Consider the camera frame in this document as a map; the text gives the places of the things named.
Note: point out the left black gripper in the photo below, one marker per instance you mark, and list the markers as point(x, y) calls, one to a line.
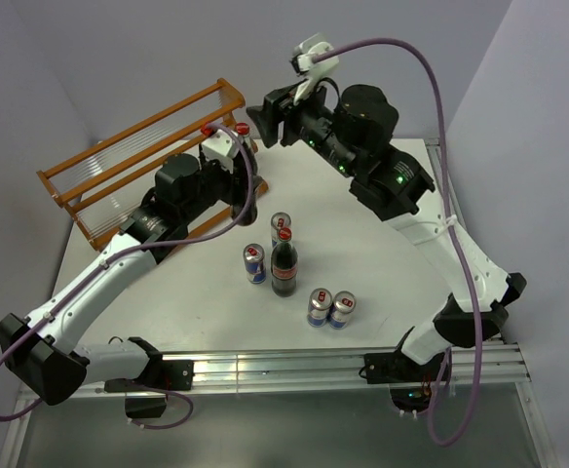
point(228, 178)

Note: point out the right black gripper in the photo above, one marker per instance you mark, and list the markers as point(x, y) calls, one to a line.
point(279, 106)

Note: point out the blue silver can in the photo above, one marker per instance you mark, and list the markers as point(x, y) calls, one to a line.
point(254, 256)

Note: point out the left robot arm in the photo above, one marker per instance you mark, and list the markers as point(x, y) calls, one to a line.
point(43, 350)

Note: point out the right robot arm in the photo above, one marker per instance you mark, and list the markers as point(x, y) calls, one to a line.
point(402, 192)

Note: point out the wooden three-tier shelf rack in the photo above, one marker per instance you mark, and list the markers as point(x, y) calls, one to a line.
point(99, 187)

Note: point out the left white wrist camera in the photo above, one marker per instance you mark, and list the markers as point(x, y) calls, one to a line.
point(219, 146)

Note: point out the aluminium right side rail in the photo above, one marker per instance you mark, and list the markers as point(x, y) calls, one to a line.
point(435, 155)

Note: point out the aluminium rail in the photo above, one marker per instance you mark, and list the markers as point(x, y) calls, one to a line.
point(254, 372)
point(435, 155)

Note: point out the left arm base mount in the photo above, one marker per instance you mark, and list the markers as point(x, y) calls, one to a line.
point(150, 395)

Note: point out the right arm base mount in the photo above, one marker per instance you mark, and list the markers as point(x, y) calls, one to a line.
point(410, 383)

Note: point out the aluminium front rail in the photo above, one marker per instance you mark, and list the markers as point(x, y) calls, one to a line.
point(254, 372)

